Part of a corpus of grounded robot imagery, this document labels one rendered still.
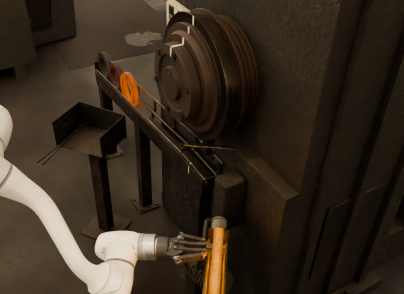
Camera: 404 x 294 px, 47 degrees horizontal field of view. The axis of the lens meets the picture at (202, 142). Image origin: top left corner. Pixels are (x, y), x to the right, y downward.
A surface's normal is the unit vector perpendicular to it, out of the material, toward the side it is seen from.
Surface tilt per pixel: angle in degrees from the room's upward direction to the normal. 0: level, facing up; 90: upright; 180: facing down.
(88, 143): 5
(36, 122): 0
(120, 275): 39
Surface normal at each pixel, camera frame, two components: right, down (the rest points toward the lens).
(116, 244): -0.08, -0.60
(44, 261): 0.04, -0.80
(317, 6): -0.86, 0.28
